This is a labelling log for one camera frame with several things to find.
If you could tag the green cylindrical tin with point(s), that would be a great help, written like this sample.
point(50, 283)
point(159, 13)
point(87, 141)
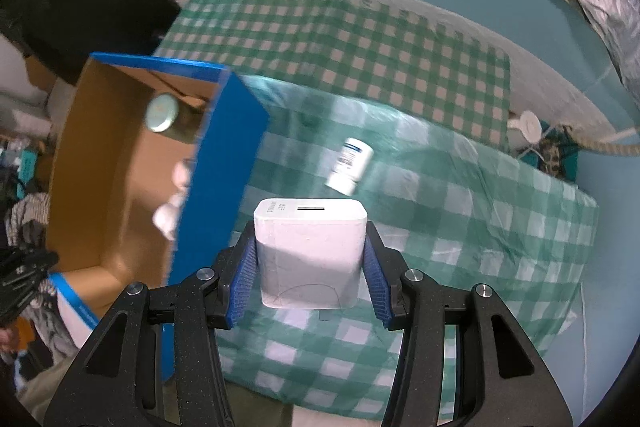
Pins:
point(174, 119)

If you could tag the white power adapter cube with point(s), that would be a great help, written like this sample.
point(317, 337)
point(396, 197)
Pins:
point(310, 252)

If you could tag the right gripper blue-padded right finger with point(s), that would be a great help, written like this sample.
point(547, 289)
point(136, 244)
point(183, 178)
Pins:
point(383, 267)

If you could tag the small white pill bottle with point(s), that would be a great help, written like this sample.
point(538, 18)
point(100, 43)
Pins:
point(349, 167)

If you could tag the teal box on floor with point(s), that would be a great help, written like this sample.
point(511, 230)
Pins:
point(26, 171)

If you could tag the white oval earbuds case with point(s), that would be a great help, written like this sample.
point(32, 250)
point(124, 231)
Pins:
point(181, 174)

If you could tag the green checkered tablecloth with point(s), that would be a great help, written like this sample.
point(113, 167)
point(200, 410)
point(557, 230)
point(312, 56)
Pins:
point(432, 103)

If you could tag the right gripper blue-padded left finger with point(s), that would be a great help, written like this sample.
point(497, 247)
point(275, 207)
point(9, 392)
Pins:
point(236, 268)

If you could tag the white round cup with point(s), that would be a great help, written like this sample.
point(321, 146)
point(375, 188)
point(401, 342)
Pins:
point(523, 130)

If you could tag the blue-edged cardboard box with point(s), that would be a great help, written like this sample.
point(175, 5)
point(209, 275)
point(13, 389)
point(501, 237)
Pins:
point(110, 173)

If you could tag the striped clothing pile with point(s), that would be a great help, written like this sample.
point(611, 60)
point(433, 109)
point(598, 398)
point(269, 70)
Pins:
point(26, 221)

